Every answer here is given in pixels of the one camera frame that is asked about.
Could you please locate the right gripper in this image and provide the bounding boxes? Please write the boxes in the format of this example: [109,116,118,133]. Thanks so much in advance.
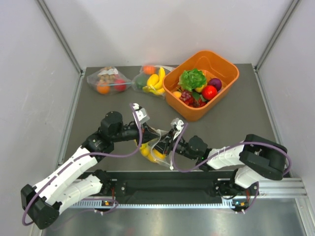
[150,128,198,160]

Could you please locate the polka dot zip bag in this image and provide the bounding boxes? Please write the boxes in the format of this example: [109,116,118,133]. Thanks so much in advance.
[139,128,174,171]

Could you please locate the fake red tomato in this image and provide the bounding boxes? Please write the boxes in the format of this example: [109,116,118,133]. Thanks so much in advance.
[201,86,218,101]

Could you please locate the fake yellow banana bunch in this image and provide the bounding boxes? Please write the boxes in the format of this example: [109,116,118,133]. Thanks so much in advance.
[140,144,166,163]

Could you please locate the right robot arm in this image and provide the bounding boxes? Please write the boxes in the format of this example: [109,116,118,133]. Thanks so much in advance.
[151,134,291,195]

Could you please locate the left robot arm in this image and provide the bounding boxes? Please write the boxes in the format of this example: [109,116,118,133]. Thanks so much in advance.
[21,108,161,229]

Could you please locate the fake red apple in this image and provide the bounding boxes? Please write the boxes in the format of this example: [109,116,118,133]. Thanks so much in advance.
[114,79,127,92]

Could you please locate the clear bag with bananas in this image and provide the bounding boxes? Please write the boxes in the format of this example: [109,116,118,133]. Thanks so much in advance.
[131,65,175,99]

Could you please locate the fake orange fruit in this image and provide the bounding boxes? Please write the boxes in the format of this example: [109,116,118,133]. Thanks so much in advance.
[96,82,111,95]

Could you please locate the fake yellow lemon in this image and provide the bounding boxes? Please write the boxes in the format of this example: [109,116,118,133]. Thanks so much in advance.
[194,85,205,93]

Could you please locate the clear bag with nuts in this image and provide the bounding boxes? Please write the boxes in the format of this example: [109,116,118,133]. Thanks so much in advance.
[87,66,132,95]

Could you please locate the fake green lettuce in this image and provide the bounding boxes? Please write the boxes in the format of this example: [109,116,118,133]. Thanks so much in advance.
[178,68,207,91]

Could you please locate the fake purple onion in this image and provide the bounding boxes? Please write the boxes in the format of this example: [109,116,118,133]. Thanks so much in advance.
[207,78,222,91]

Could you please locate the orange plastic bin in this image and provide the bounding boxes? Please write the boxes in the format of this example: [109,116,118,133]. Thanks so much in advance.
[163,50,239,121]

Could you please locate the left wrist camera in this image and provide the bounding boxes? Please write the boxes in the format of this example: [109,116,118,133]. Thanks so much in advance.
[130,103,150,125]

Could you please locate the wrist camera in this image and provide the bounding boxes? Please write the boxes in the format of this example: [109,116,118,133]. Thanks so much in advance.
[130,103,150,125]
[171,118,185,140]

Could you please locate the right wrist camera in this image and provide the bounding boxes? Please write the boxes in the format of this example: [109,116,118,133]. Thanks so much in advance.
[171,118,185,140]

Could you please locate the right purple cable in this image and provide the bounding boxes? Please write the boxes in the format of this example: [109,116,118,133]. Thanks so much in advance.
[171,122,292,174]

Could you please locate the purple cable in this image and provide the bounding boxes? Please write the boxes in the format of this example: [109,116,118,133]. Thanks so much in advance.
[171,122,292,174]
[21,103,144,226]

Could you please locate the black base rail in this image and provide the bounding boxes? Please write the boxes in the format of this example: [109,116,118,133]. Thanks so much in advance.
[77,170,256,205]

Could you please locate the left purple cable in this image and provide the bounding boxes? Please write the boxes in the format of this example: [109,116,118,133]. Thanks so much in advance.
[21,103,144,226]

